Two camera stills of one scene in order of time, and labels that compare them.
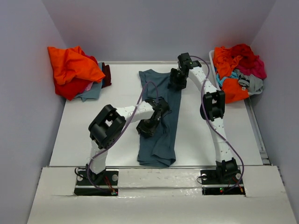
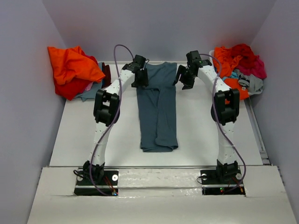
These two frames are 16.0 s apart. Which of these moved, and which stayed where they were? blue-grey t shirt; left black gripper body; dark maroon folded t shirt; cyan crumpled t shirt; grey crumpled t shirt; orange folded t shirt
Moved: left black gripper body; blue-grey t shirt
Stayed: cyan crumpled t shirt; orange folded t shirt; grey crumpled t shirt; dark maroon folded t shirt
